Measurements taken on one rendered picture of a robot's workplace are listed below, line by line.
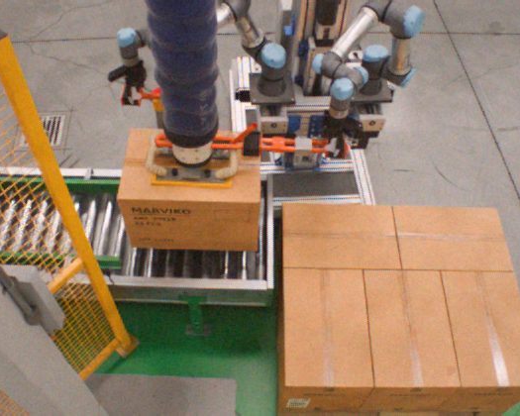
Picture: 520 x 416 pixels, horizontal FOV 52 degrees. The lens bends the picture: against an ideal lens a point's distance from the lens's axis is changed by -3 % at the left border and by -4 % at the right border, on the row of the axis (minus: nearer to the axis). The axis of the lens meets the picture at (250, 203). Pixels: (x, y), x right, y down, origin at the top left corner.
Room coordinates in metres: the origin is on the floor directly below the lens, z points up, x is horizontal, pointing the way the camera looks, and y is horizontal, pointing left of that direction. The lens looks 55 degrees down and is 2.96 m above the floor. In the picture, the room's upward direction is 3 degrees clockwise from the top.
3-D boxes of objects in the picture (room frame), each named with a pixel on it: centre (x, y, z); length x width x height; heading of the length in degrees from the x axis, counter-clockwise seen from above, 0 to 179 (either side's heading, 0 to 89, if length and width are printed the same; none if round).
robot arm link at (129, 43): (1.80, 0.53, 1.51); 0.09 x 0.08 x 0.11; 126
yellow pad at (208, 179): (1.45, 0.26, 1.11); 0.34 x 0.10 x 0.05; 90
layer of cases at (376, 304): (1.25, -0.77, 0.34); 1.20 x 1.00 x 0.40; 91
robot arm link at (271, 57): (2.09, -0.07, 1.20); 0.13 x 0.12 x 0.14; 36
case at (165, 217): (1.53, 0.27, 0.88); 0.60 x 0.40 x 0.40; 91
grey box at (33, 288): (0.60, 0.62, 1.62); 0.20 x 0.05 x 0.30; 91
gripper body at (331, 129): (1.55, -0.32, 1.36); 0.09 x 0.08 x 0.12; 90
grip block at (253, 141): (1.54, 0.01, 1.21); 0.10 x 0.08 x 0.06; 0
